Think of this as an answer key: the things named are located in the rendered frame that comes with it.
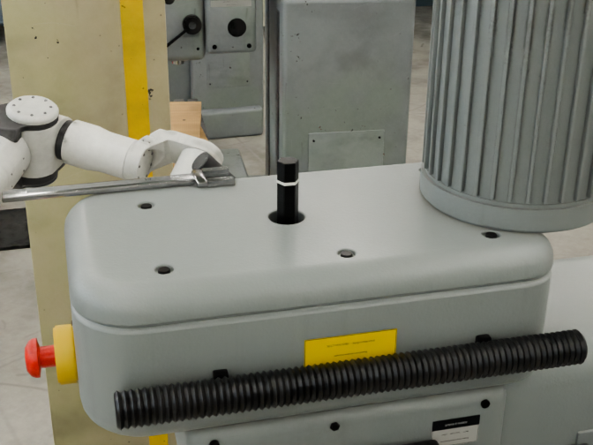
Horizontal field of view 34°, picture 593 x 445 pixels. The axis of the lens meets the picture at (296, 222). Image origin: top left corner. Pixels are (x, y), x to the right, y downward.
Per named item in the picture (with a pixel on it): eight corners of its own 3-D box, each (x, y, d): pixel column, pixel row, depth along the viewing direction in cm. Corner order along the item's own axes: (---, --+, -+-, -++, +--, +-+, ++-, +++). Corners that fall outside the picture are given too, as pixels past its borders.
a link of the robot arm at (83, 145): (138, 178, 156) (32, 146, 159) (143, 124, 150) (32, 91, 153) (109, 211, 148) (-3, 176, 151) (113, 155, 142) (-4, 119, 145)
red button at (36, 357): (26, 387, 96) (22, 352, 94) (26, 365, 99) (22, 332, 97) (61, 382, 96) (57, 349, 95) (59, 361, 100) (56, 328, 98)
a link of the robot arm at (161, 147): (205, 212, 149) (125, 187, 151) (226, 166, 154) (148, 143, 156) (202, 190, 144) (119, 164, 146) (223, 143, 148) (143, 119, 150)
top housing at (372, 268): (86, 456, 87) (70, 305, 81) (72, 314, 110) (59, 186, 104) (553, 387, 98) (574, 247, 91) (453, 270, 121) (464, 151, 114)
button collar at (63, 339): (59, 396, 96) (53, 345, 93) (57, 364, 101) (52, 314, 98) (79, 394, 96) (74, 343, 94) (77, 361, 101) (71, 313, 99)
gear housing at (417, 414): (191, 519, 94) (187, 436, 90) (161, 380, 116) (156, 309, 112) (504, 466, 102) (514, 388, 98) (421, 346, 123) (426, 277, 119)
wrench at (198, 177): (2, 207, 98) (1, 199, 98) (2, 192, 102) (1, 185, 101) (235, 184, 104) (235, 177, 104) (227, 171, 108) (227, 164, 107)
